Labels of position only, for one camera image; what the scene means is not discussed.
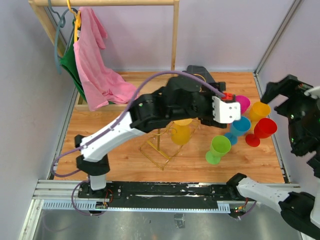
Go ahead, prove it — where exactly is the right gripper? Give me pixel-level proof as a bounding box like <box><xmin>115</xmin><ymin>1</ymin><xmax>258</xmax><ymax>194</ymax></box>
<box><xmin>258</xmin><ymin>71</ymin><xmax>320</xmax><ymax>147</ymax></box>

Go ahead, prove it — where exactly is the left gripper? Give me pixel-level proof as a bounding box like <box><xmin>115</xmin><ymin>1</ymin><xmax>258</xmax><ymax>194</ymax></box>
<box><xmin>170</xmin><ymin>83</ymin><xmax>227</xmax><ymax>126</ymax></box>

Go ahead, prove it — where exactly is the orange wine glass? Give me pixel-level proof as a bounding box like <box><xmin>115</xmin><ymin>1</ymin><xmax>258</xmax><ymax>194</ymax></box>
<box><xmin>249</xmin><ymin>101</ymin><xmax>271</xmax><ymax>131</ymax></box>
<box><xmin>171</xmin><ymin>118</ymin><xmax>193</xmax><ymax>146</ymax></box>

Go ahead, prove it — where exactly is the pink wine glass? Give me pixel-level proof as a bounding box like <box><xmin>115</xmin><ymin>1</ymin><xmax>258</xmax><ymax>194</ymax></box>
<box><xmin>235</xmin><ymin>95</ymin><xmax>251</xmax><ymax>115</ymax></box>

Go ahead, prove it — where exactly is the red wine glass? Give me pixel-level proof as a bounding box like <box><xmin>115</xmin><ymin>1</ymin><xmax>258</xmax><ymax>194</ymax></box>
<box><xmin>245</xmin><ymin>118</ymin><xmax>278</xmax><ymax>147</ymax></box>

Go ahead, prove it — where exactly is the blue wine glass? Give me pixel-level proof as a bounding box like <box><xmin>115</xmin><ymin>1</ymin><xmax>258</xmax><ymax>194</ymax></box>
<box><xmin>224</xmin><ymin>116</ymin><xmax>251</xmax><ymax>146</ymax></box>

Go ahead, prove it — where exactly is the green wine glass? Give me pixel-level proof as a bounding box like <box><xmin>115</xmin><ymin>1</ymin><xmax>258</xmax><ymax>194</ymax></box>
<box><xmin>205</xmin><ymin>135</ymin><xmax>232</xmax><ymax>165</ymax></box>

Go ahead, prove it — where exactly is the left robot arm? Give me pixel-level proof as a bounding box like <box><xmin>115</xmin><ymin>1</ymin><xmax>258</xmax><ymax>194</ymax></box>
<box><xmin>74</xmin><ymin>73</ymin><xmax>241</xmax><ymax>198</ymax></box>

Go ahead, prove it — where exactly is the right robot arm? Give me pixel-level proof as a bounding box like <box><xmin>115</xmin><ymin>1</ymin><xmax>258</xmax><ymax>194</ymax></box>
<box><xmin>226</xmin><ymin>74</ymin><xmax>320</xmax><ymax>240</ymax></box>

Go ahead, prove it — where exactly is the wooden clothes rack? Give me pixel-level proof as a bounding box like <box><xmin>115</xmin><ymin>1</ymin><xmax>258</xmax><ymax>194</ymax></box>
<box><xmin>29</xmin><ymin>0</ymin><xmax>179</xmax><ymax>112</ymax></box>

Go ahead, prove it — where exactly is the grey folded cloth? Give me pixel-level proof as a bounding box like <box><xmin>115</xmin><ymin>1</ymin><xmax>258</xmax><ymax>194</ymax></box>
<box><xmin>184</xmin><ymin>65</ymin><xmax>216</xmax><ymax>84</ymax></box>

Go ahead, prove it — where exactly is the pink garment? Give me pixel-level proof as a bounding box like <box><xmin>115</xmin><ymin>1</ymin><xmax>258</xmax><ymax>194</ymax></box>
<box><xmin>73</xmin><ymin>6</ymin><xmax>137</xmax><ymax>111</ymax></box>

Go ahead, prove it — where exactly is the green garment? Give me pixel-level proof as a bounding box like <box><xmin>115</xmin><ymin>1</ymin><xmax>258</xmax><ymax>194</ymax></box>
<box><xmin>59</xmin><ymin>20</ymin><xmax>87</xmax><ymax>101</ymax></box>

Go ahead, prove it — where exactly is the yellow hanger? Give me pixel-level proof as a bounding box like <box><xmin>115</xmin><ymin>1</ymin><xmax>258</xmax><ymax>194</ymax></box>
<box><xmin>66</xmin><ymin>0</ymin><xmax>82</xmax><ymax>43</ymax></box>

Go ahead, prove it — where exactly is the blue-grey hanger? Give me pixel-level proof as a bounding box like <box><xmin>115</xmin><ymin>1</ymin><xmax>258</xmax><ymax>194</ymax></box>
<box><xmin>47</xmin><ymin>0</ymin><xmax>75</xmax><ymax>75</ymax></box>

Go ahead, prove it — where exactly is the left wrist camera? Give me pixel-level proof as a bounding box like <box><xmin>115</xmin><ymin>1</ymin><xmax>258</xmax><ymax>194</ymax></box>
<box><xmin>212</xmin><ymin>92</ymin><xmax>242</xmax><ymax>124</ymax></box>

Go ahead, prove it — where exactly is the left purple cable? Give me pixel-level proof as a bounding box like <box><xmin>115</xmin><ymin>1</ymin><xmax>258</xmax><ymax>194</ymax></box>
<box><xmin>50</xmin><ymin>70</ymin><xmax>227</xmax><ymax>217</ymax></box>

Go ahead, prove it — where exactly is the purple cable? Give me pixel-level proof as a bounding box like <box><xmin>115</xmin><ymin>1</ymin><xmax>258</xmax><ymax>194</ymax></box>
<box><xmin>50</xmin><ymin>70</ymin><xmax>227</xmax><ymax>217</ymax></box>
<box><xmin>237</xmin><ymin>198</ymin><xmax>258</xmax><ymax>221</ymax></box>

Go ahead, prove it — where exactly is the gold wire glass rack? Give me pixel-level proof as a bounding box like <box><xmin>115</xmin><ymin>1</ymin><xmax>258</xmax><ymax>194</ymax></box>
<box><xmin>139</xmin><ymin>118</ymin><xmax>200</xmax><ymax>171</ymax></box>

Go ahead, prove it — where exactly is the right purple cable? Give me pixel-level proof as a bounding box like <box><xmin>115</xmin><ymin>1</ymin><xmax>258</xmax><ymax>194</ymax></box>
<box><xmin>237</xmin><ymin>198</ymin><xmax>258</xmax><ymax>221</ymax></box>

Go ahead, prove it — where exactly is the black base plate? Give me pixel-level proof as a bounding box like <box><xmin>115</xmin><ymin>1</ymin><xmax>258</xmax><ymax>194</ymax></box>
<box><xmin>77</xmin><ymin>181</ymin><xmax>244</xmax><ymax>210</ymax></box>

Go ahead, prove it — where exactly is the aluminium frame rail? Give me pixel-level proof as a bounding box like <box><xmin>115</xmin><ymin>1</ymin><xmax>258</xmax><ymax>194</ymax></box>
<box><xmin>19</xmin><ymin>180</ymin><xmax>308</xmax><ymax>240</ymax></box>

